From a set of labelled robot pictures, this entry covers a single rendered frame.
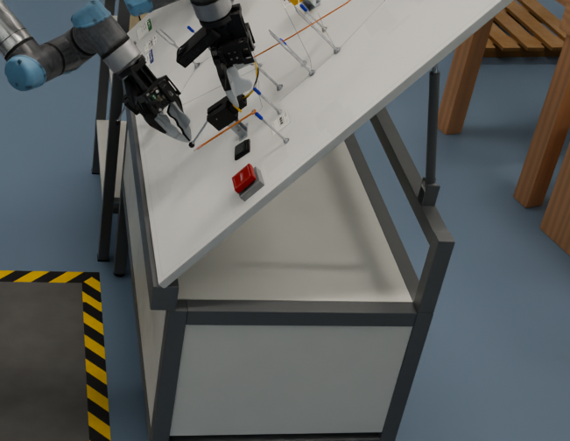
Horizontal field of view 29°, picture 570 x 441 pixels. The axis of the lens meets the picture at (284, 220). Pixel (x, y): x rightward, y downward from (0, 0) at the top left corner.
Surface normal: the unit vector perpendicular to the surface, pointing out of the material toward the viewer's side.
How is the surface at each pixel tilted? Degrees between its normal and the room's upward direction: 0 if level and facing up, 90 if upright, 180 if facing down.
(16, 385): 0
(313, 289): 0
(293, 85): 50
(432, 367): 0
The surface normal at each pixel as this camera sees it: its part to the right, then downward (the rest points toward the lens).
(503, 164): 0.16, -0.82
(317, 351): 0.18, 0.58
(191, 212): -0.64, -0.55
